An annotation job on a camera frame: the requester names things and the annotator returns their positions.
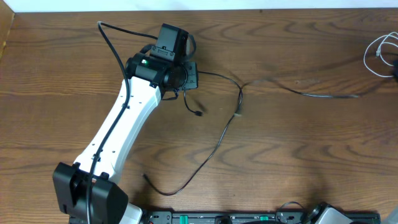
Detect black usb cable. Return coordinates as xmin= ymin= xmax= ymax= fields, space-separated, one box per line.
xmin=183 ymin=77 xmax=360 ymax=118
xmin=142 ymin=71 xmax=244 ymax=197

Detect white usb cable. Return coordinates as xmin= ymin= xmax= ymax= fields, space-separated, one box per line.
xmin=363 ymin=30 xmax=398 ymax=78

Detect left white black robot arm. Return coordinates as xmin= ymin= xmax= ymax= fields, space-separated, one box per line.
xmin=53 ymin=53 xmax=198 ymax=223

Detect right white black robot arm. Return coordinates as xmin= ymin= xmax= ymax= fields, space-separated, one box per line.
xmin=301 ymin=203 xmax=397 ymax=224

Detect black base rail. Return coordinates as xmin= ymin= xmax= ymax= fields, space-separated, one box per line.
xmin=139 ymin=210 xmax=381 ymax=224

